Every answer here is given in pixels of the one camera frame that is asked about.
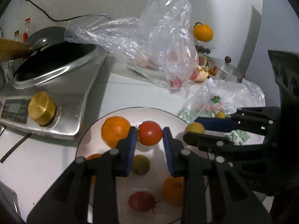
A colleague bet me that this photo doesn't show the yellow longan fruit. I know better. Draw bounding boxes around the yellow longan fruit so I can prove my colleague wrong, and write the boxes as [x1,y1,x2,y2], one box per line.
[132,155,150,175]
[216,111,226,119]
[184,122,205,134]

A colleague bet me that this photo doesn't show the mandarin orange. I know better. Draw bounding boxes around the mandarin orange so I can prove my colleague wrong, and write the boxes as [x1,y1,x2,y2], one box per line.
[86,153,102,185]
[101,116,131,148]
[162,176,184,207]

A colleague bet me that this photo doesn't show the red cherry tomato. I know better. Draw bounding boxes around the red cherry tomato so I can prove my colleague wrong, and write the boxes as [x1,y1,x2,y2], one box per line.
[138,121,163,146]
[128,191,161,213]

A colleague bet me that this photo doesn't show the printed flat plastic bag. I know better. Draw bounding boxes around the printed flat plastic bag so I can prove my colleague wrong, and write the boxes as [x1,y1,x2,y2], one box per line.
[177,78,267,146]

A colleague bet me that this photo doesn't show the white plate black rim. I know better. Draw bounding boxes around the white plate black rim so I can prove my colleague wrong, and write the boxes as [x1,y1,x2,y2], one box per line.
[76,107,187,223]

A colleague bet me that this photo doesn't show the orange peel pieces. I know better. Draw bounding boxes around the orange peel pieces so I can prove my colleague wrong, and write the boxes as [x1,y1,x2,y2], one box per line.
[196,56,218,81]

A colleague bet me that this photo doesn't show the clear box of dark fruit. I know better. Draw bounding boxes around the clear box of dark fruit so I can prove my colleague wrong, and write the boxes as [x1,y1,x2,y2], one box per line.
[195,41,214,55]

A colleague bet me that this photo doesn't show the steel induction cooker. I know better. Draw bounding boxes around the steel induction cooker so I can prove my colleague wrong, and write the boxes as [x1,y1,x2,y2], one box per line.
[1,42,108,140]

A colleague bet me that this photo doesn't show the large orange with leaf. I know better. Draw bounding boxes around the large orange with leaf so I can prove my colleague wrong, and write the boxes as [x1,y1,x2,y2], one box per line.
[193,22,213,42]

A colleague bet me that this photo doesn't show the black chopstick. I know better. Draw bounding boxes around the black chopstick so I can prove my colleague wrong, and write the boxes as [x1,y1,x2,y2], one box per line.
[0,133,31,163]

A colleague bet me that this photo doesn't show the clear crumpled plastic bag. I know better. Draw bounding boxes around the clear crumpled plastic bag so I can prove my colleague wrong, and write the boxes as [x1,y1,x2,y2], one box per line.
[64,0,198,98]

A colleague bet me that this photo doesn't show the grey refrigerator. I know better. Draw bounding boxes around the grey refrigerator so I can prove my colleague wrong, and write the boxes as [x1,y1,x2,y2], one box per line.
[237,0,298,107]

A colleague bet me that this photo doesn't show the silver phone on counter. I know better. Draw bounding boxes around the silver phone on counter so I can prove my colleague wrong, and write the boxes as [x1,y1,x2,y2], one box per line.
[1,182,22,218]

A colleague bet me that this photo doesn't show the dark oil bottle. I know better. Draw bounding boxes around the dark oil bottle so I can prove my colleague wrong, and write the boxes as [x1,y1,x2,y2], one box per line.
[14,30,23,42]

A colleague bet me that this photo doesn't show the black wok with wooden handle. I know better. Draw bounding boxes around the black wok with wooden handle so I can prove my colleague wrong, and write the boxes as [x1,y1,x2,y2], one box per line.
[14,26,96,81]

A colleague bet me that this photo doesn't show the black cooker power cable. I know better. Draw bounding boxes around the black cooker power cable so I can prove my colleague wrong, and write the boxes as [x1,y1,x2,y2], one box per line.
[18,0,111,22]

